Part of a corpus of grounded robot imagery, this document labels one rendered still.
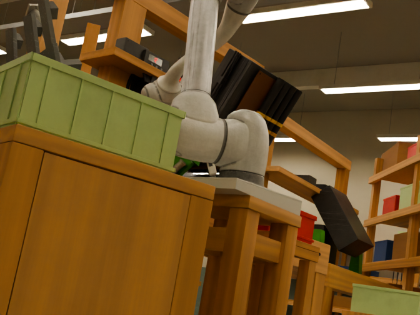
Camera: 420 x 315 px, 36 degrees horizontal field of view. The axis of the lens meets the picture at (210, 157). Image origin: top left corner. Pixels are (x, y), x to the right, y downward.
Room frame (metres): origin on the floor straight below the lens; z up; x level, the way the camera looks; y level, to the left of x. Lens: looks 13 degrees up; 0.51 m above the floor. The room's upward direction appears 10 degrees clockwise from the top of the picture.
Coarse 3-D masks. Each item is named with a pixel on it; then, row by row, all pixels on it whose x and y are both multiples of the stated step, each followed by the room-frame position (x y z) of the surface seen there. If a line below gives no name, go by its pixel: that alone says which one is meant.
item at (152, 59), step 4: (144, 52) 2.89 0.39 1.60; (148, 52) 2.90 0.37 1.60; (144, 56) 2.89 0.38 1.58; (148, 56) 2.90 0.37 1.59; (152, 56) 2.92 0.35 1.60; (156, 56) 2.94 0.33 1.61; (144, 60) 2.89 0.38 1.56; (148, 60) 2.90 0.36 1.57; (152, 60) 2.92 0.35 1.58; (156, 60) 2.94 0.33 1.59; (160, 60) 2.96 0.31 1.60; (164, 60) 2.98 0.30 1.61; (152, 64) 2.92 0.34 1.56; (156, 64) 2.94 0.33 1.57; (160, 64) 2.96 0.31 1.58; (164, 64) 2.98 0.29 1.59; (168, 64) 3.00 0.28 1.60; (160, 68) 2.96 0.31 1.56; (164, 68) 2.98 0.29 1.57
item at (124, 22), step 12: (60, 0) 2.62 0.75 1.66; (120, 0) 2.89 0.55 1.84; (60, 12) 2.63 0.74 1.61; (120, 12) 2.88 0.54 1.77; (132, 12) 2.91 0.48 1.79; (144, 12) 2.96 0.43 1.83; (60, 24) 2.64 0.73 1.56; (120, 24) 2.87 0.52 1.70; (132, 24) 2.92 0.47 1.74; (60, 36) 2.65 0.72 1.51; (108, 36) 2.91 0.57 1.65; (120, 36) 2.88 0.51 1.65; (132, 36) 2.93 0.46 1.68; (108, 72) 2.87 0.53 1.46; (120, 72) 2.91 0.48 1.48; (120, 84) 2.92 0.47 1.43
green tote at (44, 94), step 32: (32, 64) 1.31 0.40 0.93; (64, 64) 1.35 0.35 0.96; (0, 96) 1.41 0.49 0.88; (32, 96) 1.32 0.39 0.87; (64, 96) 1.36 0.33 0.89; (96, 96) 1.41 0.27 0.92; (128, 96) 1.45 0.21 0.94; (32, 128) 1.33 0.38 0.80; (64, 128) 1.37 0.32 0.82; (96, 128) 1.42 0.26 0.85; (128, 128) 1.47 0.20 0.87; (160, 128) 1.52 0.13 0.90; (160, 160) 1.52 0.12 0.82
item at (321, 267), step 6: (210, 222) 2.59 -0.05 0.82; (318, 246) 3.19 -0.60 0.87; (324, 246) 3.23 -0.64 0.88; (330, 246) 3.27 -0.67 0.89; (324, 252) 3.23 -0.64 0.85; (294, 258) 3.05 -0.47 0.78; (324, 258) 3.24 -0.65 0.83; (294, 264) 3.05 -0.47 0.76; (318, 264) 3.20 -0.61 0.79; (324, 264) 3.24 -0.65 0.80; (318, 270) 3.21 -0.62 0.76; (324, 270) 3.25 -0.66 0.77
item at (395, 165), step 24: (408, 144) 6.20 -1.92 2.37; (384, 168) 6.62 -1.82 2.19; (408, 168) 6.04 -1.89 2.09; (408, 192) 5.79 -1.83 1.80; (384, 216) 6.12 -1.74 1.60; (408, 216) 6.03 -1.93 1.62; (384, 240) 6.32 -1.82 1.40; (408, 240) 5.60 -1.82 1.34; (384, 264) 5.98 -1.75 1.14; (408, 264) 5.45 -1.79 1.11; (408, 288) 5.57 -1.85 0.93
